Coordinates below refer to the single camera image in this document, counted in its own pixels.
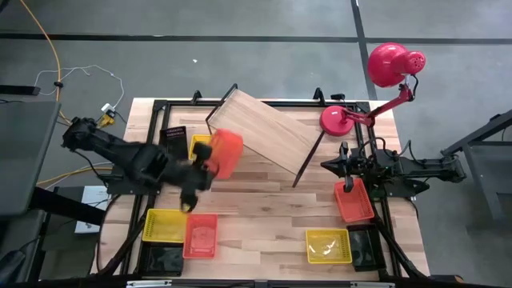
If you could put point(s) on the red desk lamp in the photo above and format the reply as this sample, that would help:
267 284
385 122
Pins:
390 64

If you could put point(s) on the grey desk top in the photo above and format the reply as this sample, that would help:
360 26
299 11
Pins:
24 156

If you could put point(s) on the yellow plug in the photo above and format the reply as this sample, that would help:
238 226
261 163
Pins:
105 120

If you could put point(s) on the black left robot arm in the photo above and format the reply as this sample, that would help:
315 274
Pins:
120 154

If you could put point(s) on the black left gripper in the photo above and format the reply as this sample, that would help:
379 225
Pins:
182 174

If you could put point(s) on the small black clamp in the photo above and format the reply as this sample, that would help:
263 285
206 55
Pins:
338 96

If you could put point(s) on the black metal table frame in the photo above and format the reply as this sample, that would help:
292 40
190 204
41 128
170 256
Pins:
180 105

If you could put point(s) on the grey metal table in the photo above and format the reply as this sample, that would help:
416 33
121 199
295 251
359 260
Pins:
484 160

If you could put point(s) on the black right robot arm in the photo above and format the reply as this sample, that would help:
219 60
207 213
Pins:
420 168

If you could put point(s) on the white power adapter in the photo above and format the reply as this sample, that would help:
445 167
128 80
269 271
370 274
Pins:
107 107

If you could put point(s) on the yellow plastic basket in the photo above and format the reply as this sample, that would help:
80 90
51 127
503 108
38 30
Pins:
329 246
164 226
197 140

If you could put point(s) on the black flat plate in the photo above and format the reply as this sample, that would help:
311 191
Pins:
18 90

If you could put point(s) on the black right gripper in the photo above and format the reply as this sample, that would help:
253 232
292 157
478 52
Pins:
362 166

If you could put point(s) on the wooden shelf with black legs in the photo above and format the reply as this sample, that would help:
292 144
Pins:
264 128

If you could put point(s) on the black plastic basket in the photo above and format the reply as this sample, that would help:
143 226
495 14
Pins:
174 138
366 247
164 260

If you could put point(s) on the white paper sheet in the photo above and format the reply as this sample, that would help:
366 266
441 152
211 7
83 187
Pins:
94 208

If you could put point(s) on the orange plastic basket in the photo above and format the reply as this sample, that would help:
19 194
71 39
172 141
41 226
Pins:
228 152
200 236
356 206

